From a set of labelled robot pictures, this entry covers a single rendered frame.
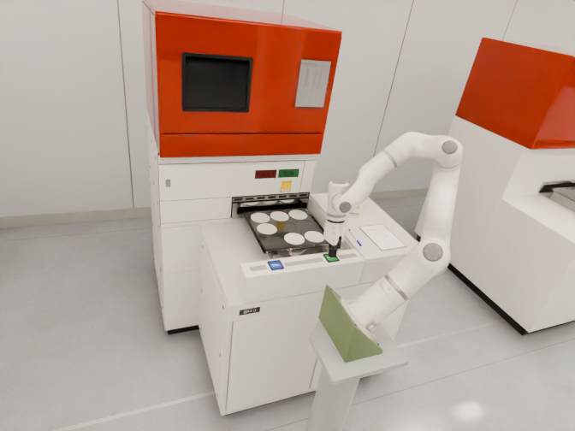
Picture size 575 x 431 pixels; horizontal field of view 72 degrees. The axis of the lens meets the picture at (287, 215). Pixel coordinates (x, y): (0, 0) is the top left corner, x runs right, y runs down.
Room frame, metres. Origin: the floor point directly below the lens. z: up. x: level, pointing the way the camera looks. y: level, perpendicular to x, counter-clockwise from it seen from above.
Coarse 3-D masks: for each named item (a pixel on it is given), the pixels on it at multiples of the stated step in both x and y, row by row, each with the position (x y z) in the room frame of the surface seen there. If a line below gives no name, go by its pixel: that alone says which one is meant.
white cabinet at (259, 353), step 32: (352, 288) 1.43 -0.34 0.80; (224, 320) 1.23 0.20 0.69; (256, 320) 1.23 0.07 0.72; (288, 320) 1.30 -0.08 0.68; (384, 320) 1.54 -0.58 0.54; (224, 352) 1.20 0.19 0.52; (256, 352) 1.24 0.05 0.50; (288, 352) 1.31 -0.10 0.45; (224, 384) 1.18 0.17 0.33; (256, 384) 1.25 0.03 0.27; (288, 384) 1.33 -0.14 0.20
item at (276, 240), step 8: (248, 216) 1.76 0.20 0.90; (256, 224) 1.70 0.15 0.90; (272, 224) 1.72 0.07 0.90; (280, 224) 1.74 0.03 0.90; (288, 224) 1.75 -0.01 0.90; (296, 224) 1.76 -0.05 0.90; (304, 224) 1.77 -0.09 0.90; (312, 224) 1.79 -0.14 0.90; (256, 232) 1.63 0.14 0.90; (280, 232) 1.66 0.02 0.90; (288, 232) 1.68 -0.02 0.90; (296, 232) 1.68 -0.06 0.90; (304, 232) 1.70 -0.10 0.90; (320, 232) 1.72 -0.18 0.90; (264, 240) 1.57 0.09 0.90; (272, 240) 1.58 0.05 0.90; (280, 240) 1.59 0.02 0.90; (264, 248) 1.50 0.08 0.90; (272, 248) 1.51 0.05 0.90; (280, 248) 1.52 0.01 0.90
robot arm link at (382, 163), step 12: (384, 156) 1.50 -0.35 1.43; (360, 168) 1.50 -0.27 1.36; (372, 168) 1.48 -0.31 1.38; (384, 168) 1.48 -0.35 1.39; (360, 180) 1.42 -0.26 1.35; (372, 180) 1.46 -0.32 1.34; (348, 192) 1.38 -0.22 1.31; (360, 192) 1.38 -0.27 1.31; (336, 204) 1.36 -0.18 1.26; (348, 204) 1.36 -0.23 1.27
